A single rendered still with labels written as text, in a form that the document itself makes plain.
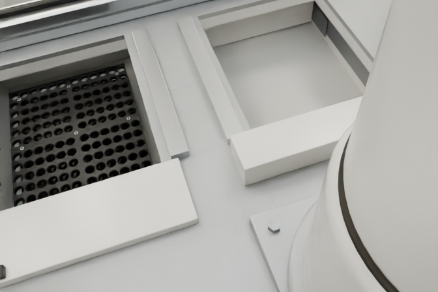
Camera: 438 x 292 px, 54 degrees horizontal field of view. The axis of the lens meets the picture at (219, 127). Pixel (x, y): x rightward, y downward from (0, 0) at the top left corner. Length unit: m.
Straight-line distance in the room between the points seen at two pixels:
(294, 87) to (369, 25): 0.15
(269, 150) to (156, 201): 0.13
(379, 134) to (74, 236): 0.34
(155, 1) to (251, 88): 0.21
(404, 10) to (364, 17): 0.49
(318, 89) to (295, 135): 0.26
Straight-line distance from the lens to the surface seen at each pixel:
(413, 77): 0.21
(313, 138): 0.48
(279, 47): 0.80
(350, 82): 0.76
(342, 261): 0.28
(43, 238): 0.49
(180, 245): 0.46
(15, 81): 0.81
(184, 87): 0.58
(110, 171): 0.57
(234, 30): 0.79
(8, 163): 0.71
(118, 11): 0.69
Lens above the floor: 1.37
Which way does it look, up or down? 53 degrees down
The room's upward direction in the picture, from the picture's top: 5 degrees counter-clockwise
